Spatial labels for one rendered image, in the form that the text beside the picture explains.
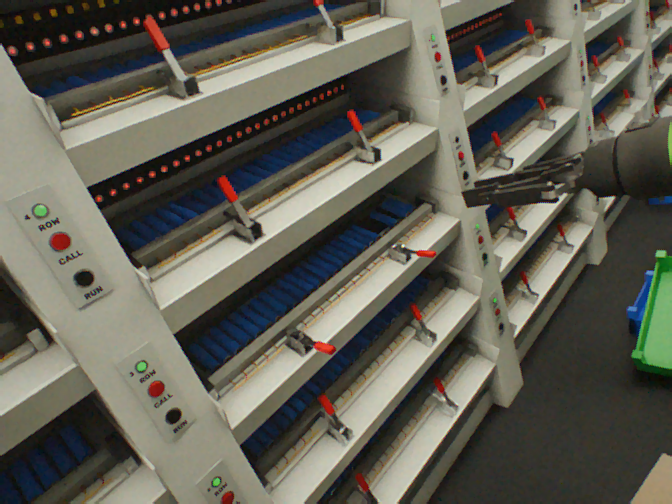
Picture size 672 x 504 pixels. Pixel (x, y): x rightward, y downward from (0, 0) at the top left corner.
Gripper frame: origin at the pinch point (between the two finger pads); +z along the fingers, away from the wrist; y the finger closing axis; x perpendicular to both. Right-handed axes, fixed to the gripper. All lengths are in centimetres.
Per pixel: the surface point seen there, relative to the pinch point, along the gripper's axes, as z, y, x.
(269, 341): 17.6, 37.9, 4.4
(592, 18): 19, -104, -14
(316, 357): 14.7, 33.7, 10.0
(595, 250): 28, -81, 54
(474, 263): 18.1, -11.3, 19.4
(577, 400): 12, -20, 63
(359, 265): 18.5, 16.2, 3.7
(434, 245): 16.0, -0.2, 8.9
